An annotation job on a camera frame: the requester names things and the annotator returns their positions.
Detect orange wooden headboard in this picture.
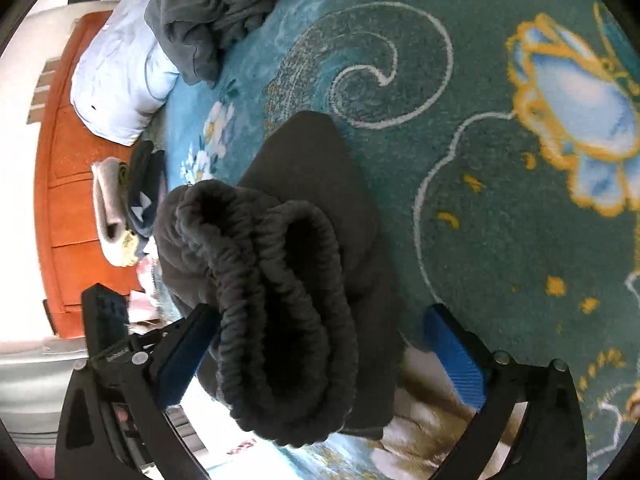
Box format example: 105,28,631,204
32,10,151,336

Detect dark grey sweatpants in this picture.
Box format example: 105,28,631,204
152,110,406,446

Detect pink cloth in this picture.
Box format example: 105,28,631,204
20,447,57,480

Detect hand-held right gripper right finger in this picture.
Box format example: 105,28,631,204
424,304,588,480

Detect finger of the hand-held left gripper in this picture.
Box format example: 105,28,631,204
81,282,132,359

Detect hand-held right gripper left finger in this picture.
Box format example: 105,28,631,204
54,304,221,480

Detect folded navy cloth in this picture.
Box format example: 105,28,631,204
125,140,168,241

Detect folded beige cloth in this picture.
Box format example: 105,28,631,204
91,157,146,267

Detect white garment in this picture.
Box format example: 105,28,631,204
70,5,181,147

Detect crumpled grey garment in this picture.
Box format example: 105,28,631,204
144,0,301,86

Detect teal floral blanket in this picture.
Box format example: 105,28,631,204
140,0,640,480

